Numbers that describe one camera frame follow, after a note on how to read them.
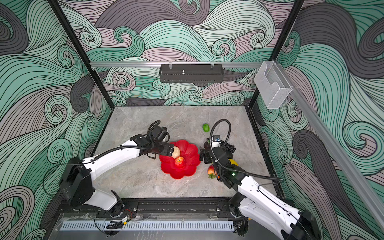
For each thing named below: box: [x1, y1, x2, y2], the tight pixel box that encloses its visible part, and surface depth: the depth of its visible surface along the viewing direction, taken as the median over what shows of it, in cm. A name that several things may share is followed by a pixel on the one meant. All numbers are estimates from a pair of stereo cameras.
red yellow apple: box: [207, 164, 217, 179], surface depth 83 cm
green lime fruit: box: [202, 123, 210, 133], surface depth 106 cm
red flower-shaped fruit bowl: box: [159, 140, 201, 180], surface depth 91 cm
